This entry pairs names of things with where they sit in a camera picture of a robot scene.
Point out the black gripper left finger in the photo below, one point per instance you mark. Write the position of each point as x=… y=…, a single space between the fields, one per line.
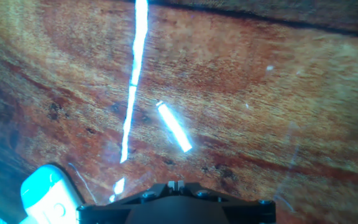
x=104 y=213

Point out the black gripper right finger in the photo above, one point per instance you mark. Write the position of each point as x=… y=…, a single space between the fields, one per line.
x=250 y=213

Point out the blue and white desk lamp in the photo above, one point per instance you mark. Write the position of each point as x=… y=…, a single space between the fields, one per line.
x=48 y=196

